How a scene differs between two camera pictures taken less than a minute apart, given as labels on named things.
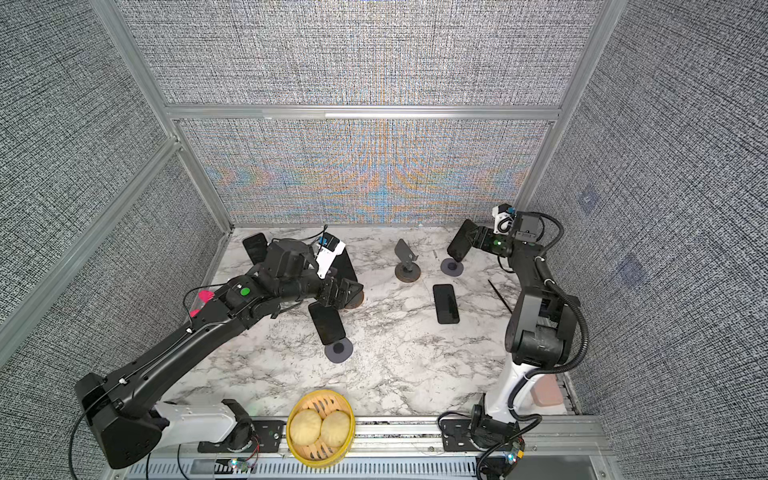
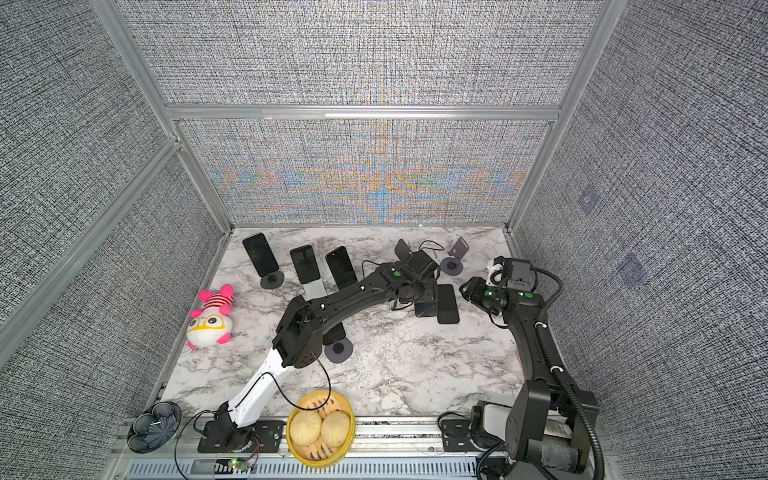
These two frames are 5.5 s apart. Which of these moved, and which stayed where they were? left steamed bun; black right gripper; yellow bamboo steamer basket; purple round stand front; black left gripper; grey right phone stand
Moved: black left gripper; black right gripper
Stayed: purple round stand front; left steamed bun; yellow bamboo steamer basket; grey right phone stand
